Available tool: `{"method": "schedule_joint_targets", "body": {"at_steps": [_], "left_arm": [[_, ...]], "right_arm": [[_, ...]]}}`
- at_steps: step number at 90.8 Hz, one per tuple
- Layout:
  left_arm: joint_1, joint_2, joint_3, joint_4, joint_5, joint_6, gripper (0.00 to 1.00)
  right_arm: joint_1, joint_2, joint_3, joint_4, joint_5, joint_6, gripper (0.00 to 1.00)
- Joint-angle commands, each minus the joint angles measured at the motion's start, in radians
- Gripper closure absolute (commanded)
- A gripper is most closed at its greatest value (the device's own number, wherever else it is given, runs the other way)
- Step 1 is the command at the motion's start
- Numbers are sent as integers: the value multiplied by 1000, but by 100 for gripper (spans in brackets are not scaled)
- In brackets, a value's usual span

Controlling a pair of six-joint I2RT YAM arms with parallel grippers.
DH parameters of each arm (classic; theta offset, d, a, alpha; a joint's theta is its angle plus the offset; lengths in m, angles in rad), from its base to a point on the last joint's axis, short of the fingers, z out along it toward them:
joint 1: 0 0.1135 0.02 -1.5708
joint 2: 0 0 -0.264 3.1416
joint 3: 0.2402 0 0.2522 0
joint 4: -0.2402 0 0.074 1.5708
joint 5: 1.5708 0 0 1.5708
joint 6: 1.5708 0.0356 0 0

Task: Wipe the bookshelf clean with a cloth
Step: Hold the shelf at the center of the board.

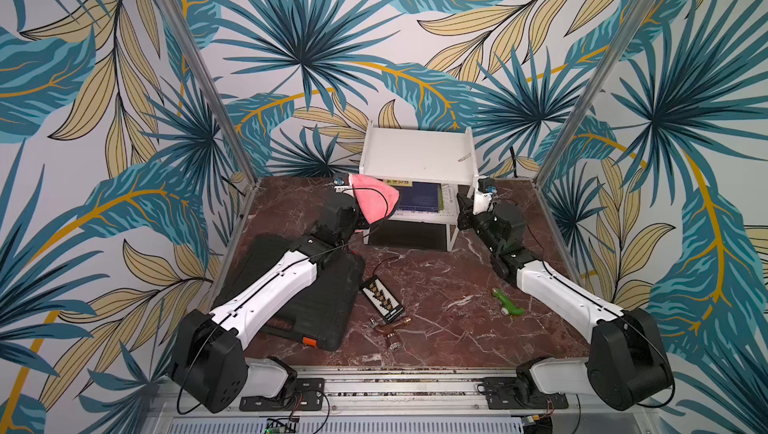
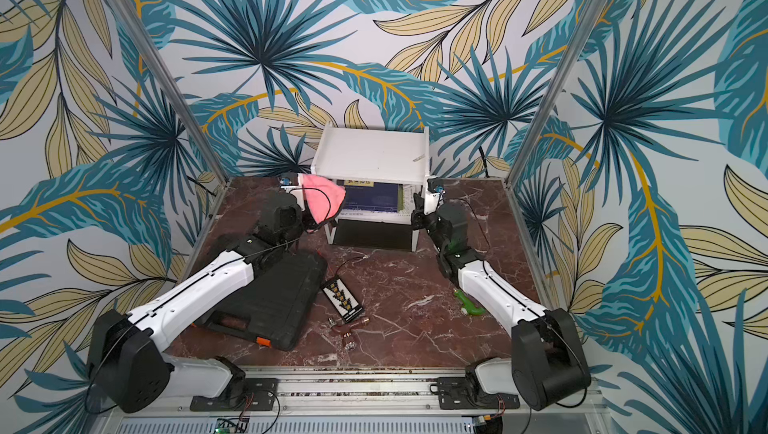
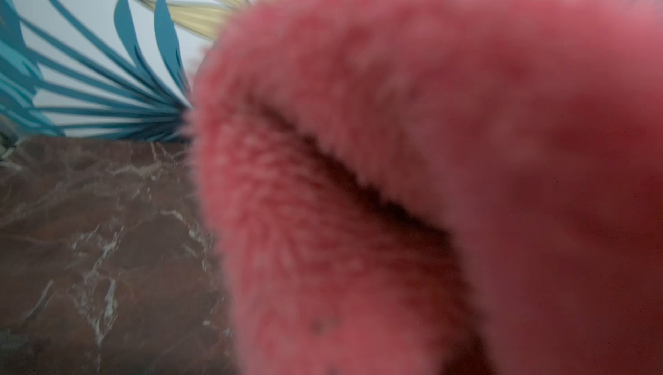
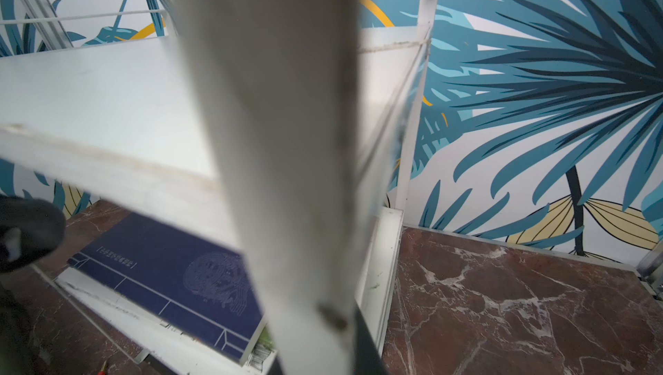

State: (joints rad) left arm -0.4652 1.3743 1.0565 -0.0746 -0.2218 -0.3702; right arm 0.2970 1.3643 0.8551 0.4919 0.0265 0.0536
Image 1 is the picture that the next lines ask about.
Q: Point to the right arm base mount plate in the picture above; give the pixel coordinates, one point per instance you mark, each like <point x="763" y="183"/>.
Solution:
<point x="513" y="393"/>

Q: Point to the aluminium front rail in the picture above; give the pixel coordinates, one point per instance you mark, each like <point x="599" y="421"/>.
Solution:
<point x="445" y="400"/>

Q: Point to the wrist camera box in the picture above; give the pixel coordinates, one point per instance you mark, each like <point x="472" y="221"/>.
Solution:
<point x="342" y="182"/>
<point x="484" y="195"/>

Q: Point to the white two-tier bookshelf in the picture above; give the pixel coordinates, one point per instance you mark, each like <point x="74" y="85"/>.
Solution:
<point x="425" y="156"/>

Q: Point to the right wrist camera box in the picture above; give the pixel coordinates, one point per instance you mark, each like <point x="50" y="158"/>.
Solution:
<point x="484" y="195"/>

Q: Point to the pink fluffy cloth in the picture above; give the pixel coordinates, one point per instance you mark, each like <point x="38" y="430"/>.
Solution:
<point x="376" y="199"/>

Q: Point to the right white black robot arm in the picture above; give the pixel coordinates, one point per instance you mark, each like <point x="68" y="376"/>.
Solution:
<point x="626" y="364"/>

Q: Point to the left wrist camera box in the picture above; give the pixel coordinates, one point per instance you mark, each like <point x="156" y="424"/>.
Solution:
<point x="342" y="182"/>

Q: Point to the aluminium corner post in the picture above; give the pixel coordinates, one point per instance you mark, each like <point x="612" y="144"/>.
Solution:
<point x="625" y="32"/>
<point x="189" y="50"/>

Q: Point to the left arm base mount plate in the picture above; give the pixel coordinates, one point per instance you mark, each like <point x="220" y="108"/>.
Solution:
<point x="303" y="395"/>

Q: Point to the left aluminium corner post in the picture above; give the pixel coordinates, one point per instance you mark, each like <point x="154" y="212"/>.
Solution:
<point x="189" y="50"/>

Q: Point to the black screwdriver bit holder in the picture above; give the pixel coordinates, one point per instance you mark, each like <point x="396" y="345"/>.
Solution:
<point x="382" y="299"/>

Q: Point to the black plastic tool case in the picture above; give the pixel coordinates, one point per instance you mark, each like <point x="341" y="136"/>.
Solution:
<point x="316" y="316"/>

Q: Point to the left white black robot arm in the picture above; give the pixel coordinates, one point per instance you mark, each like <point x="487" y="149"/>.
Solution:
<point x="208" y="360"/>

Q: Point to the dark blue book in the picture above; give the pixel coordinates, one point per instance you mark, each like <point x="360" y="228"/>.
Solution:
<point x="420" y="197"/>

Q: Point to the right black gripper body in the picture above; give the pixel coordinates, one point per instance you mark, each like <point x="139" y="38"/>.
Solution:
<point x="466" y="218"/>

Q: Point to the red-brown small tool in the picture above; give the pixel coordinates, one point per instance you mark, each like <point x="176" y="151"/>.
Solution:
<point x="389" y="331"/>

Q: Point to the right aluminium corner post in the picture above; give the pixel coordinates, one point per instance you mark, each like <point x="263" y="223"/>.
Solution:
<point x="625" y="32"/>

